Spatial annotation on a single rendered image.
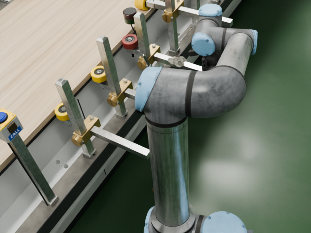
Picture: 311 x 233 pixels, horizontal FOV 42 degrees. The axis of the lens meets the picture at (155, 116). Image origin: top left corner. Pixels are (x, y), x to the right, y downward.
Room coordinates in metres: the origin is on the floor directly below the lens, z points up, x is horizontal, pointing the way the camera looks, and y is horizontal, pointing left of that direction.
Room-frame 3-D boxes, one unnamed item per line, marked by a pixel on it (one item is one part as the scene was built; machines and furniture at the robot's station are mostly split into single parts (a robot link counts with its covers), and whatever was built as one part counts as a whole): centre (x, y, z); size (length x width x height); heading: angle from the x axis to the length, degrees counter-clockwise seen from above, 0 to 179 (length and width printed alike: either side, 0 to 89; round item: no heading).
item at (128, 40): (1.56, 0.06, 0.85); 0.08 x 0.08 x 0.11
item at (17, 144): (0.87, 0.47, 0.92); 0.05 x 0.05 x 0.45; 51
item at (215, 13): (1.29, -0.28, 1.13); 0.10 x 0.09 x 0.12; 158
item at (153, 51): (1.48, -0.01, 0.84); 0.14 x 0.06 x 0.05; 141
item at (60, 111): (1.17, 0.37, 0.85); 0.08 x 0.08 x 0.11
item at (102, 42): (1.27, 0.15, 0.92); 0.04 x 0.04 x 0.48; 51
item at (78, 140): (1.09, 0.30, 0.84); 0.14 x 0.06 x 0.05; 141
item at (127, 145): (1.05, 0.22, 0.84); 0.44 x 0.03 x 0.04; 51
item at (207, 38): (1.19, -0.24, 1.14); 0.12 x 0.12 x 0.09; 68
